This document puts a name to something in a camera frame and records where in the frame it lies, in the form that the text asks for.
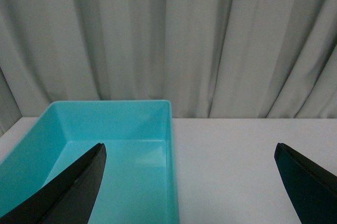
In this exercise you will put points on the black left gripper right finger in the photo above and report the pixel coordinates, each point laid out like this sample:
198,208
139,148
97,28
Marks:
310,187

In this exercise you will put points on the turquoise plastic storage bin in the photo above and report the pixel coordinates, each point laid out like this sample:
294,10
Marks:
139,181

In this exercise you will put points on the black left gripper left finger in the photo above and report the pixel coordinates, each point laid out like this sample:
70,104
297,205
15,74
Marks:
69,197

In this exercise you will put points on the grey pleated curtain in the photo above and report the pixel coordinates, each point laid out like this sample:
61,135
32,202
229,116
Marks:
209,58

